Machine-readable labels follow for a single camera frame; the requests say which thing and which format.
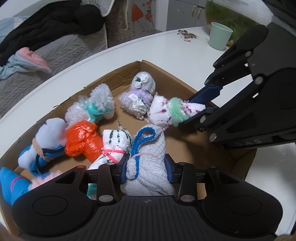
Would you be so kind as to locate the floral panel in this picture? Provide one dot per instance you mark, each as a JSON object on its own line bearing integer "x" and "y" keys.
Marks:
{"x": 143, "y": 14}

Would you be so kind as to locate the shallow cardboard box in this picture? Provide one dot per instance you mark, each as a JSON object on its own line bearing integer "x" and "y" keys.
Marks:
{"x": 196, "y": 148}

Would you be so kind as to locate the grey knit cloth bundle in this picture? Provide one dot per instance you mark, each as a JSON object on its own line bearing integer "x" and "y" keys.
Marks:
{"x": 150, "y": 171}

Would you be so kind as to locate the pile of seed shells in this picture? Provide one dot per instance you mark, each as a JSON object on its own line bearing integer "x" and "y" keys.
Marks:
{"x": 187, "y": 36}

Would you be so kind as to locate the grey cabinet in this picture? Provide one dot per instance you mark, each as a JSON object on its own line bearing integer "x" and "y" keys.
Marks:
{"x": 185, "y": 11}

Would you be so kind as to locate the clear bubble wrap bundle teal tie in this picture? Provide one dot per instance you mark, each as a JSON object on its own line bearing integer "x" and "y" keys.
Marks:
{"x": 101, "y": 97}

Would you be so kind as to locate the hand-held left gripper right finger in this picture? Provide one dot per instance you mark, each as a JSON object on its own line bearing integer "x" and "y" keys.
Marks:
{"x": 168, "y": 167}

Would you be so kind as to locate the pink and blue garment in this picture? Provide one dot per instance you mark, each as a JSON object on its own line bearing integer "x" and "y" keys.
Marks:
{"x": 27, "y": 58}

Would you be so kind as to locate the white plastic bundle purple tie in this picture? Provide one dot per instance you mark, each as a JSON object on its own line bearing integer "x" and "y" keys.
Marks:
{"x": 136, "y": 106}

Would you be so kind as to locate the white tie-dye bundle green tie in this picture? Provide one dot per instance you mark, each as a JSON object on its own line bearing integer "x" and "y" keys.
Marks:
{"x": 159, "y": 111}

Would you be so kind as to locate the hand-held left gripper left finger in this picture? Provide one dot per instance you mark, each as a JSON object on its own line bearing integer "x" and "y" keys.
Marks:
{"x": 123, "y": 171}

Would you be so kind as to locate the grey quilted sofa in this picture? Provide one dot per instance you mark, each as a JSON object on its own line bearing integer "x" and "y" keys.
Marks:
{"x": 57, "y": 58}

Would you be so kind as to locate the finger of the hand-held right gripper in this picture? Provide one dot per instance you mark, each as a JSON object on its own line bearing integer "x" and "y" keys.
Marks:
{"x": 198, "y": 120}
{"x": 205, "y": 93}

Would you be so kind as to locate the white green striped cloth bundle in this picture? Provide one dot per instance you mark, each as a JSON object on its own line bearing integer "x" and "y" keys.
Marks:
{"x": 113, "y": 141}

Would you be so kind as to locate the black clothes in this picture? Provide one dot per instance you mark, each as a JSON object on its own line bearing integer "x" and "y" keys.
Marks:
{"x": 46, "y": 27}

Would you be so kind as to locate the mint green cup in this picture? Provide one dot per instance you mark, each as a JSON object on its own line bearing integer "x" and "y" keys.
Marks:
{"x": 219, "y": 36}

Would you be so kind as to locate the fuzzy brown column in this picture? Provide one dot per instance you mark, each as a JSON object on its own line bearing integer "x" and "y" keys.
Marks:
{"x": 118, "y": 23}

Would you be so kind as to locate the orange plastic bag bundle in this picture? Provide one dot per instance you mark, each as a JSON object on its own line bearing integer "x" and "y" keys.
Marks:
{"x": 81, "y": 141}

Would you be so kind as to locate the glass fish tank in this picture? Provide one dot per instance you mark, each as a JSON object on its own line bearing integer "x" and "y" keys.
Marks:
{"x": 235, "y": 14}

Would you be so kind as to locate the white and blue sock bundle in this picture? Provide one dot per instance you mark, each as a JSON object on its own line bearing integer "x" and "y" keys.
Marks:
{"x": 49, "y": 129}

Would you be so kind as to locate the pink fluffy bundle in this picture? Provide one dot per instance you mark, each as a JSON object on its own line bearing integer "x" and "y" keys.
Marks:
{"x": 44, "y": 180}

